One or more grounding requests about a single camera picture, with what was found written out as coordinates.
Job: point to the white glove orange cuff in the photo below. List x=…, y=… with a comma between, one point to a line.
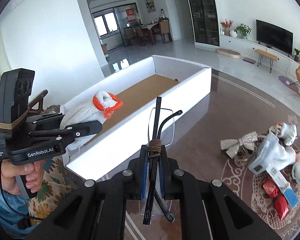
x=100, y=108

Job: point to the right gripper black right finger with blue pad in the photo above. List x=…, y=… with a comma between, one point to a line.
x=177, y=184

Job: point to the white knit glove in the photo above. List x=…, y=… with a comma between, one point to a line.
x=287, y=155

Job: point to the blue white small carton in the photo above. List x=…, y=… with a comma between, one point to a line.
x=283, y=185

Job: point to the wooden bench hairpin legs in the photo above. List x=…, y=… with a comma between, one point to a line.
x=263, y=54

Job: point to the oval beige floor mat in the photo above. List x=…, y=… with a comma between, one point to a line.
x=229, y=53

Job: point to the white tv cabinet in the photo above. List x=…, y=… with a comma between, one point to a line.
x=246, y=47

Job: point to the black frame eyeglasses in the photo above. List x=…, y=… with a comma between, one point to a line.
x=154, y=152

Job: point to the black glass display cabinet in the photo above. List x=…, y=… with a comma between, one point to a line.
x=205, y=21

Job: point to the red snack packet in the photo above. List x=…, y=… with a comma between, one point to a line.
x=280, y=202

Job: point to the dining table with chairs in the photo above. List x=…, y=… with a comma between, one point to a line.
x=144, y=33

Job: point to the red flower vase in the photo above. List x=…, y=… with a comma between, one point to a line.
x=226, y=25

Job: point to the clear plastic box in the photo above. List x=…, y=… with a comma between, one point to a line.
x=267, y=153

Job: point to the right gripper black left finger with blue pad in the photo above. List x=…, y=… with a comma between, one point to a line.
x=129, y=184

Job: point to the black flat television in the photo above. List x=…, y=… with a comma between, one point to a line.
x=274, y=36

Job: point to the white cardboard box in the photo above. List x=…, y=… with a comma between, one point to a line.
x=180, y=83

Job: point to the green potted plant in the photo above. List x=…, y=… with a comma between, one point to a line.
x=244, y=30

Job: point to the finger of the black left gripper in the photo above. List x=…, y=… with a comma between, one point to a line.
x=72, y=132

